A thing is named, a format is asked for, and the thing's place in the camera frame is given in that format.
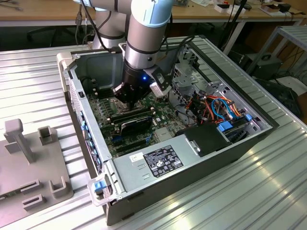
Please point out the silver CPU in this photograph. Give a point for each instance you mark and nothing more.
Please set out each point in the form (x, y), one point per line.
(124, 107)

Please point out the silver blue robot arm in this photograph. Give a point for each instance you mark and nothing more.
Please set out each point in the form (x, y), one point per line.
(141, 48)

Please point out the blue expansion slot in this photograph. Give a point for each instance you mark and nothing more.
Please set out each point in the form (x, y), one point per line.
(116, 138)

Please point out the black expansion slot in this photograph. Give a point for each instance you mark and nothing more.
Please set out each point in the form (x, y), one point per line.
(130, 143)
(133, 148)

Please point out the blue slot clip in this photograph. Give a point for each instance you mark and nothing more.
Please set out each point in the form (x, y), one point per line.
(95, 154)
(91, 145)
(89, 137)
(83, 125)

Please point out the grey PC case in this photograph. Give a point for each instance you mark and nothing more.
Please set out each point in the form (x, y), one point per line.
(96, 67)

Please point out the black graphics card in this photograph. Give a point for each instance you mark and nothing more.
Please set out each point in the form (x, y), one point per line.
(136, 125)

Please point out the green motherboard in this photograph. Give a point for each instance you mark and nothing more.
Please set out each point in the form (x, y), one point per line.
(100, 115)

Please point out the silver drive cage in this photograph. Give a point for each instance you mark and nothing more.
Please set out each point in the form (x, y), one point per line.
(189, 81)

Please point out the silver heatsink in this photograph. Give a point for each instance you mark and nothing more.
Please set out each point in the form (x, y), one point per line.
(164, 134)

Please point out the grey power supply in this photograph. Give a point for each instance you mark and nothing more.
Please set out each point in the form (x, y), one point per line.
(134, 172)

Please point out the black plastic shroud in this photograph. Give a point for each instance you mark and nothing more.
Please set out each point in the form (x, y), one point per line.
(206, 139)

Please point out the blue disk carrier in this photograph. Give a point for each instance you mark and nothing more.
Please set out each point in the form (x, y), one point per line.
(227, 127)

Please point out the blue case latch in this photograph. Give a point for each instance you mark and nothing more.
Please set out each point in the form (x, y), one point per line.
(99, 187)

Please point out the wooden desk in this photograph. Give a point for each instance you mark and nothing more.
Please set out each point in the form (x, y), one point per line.
(48, 9)

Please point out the white box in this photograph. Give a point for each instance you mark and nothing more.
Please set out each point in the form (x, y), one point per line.
(221, 9)

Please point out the small blue clip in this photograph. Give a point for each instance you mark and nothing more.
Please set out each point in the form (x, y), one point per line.
(248, 117)

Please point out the grey parts rack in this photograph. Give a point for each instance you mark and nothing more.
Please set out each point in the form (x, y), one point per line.
(36, 167)

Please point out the black bag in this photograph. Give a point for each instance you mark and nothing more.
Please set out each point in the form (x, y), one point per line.
(283, 95)

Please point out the green circuit board part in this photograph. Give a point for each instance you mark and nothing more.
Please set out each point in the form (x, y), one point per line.
(10, 193)

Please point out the black desk device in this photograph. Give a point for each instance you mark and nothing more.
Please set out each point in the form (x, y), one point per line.
(286, 7)

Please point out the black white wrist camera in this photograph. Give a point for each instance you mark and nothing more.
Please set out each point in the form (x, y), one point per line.
(157, 91)

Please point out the metal shelf frame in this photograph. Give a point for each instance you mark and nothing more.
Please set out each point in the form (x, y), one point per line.
(291, 31)

